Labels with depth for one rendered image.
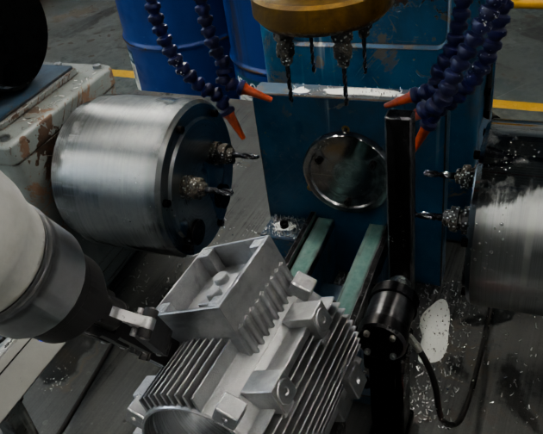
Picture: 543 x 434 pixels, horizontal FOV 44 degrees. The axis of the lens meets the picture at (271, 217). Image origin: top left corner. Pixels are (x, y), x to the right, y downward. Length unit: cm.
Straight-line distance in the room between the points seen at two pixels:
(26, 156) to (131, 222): 19
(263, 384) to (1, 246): 32
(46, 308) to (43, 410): 64
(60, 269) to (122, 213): 53
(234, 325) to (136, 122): 43
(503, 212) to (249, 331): 33
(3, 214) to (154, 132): 57
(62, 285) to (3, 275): 6
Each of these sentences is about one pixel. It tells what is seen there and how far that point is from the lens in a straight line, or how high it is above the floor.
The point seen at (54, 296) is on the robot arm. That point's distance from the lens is 49.
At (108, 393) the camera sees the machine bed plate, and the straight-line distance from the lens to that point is 110.
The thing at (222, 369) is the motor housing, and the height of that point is 110.
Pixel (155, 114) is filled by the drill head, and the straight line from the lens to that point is 100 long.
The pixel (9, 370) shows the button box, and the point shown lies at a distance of 81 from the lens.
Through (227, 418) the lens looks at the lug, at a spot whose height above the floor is 110.
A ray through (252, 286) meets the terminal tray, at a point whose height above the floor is 113.
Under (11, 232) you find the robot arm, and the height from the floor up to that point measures 137.
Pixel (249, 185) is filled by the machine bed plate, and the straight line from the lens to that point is 147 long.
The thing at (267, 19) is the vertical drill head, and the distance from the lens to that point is 84.
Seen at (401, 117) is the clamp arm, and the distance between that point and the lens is 73.
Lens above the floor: 159
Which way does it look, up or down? 36 degrees down
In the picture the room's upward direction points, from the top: 9 degrees counter-clockwise
